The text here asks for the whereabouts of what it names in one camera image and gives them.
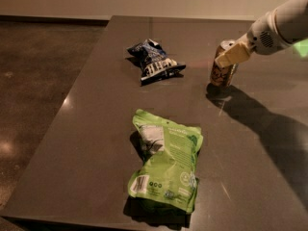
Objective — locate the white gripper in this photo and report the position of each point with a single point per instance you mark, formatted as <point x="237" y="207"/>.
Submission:
<point x="264" y="38"/>

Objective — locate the orange soda can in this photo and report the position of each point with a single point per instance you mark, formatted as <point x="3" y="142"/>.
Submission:
<point x="222" y="77"/>

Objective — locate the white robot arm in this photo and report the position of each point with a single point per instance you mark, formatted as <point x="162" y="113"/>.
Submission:
<point x="298" y="11"/>

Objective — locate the blue crumpled chip bag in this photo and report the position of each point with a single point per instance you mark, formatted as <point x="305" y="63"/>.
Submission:
<point x="154" y="62"/>

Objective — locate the green snack bag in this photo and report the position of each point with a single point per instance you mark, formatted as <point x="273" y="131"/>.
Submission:
<point x="169" y="152"/>

